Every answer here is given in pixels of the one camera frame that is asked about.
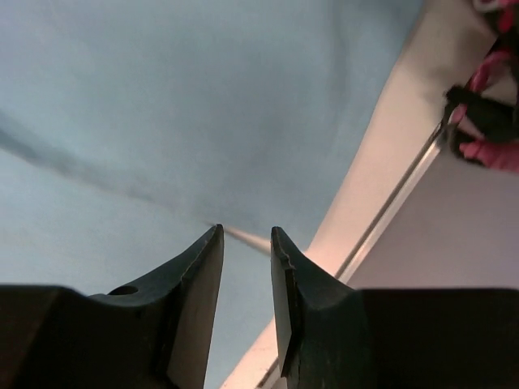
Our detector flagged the light blue trousers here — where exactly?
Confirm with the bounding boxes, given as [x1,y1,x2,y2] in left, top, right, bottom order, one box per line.
[0,0,431,389]

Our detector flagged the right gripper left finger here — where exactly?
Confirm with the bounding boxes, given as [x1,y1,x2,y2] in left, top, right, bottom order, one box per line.
[92,224,224,388]

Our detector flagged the pink camouflage trousers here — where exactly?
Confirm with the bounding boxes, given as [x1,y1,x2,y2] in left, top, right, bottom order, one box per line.
[442,1,518,173]

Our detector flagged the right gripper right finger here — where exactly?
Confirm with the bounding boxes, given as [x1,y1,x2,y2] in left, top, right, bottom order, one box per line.
[271,227,365,388]

